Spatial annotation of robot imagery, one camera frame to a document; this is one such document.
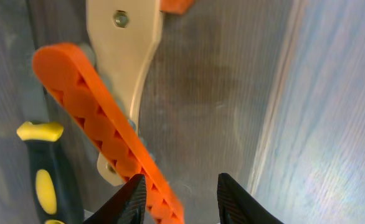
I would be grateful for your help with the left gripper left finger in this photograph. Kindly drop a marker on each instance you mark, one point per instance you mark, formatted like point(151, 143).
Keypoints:
point(127, 206)

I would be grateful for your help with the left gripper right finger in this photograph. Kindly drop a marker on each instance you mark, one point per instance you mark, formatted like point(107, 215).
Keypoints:
point(237, 206)

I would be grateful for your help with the file with black-yellow handle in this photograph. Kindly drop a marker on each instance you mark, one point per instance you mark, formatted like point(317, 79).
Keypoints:
point(55, 188)

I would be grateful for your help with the orange bit holder strip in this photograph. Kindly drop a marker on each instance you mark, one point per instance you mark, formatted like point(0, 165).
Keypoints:
point(67, 74)

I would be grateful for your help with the orange scraper wooden handle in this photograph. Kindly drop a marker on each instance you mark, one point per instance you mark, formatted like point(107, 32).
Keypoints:
point(124, 36)

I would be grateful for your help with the clear plastic container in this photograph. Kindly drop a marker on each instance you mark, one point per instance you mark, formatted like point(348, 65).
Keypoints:
point(270, 92)

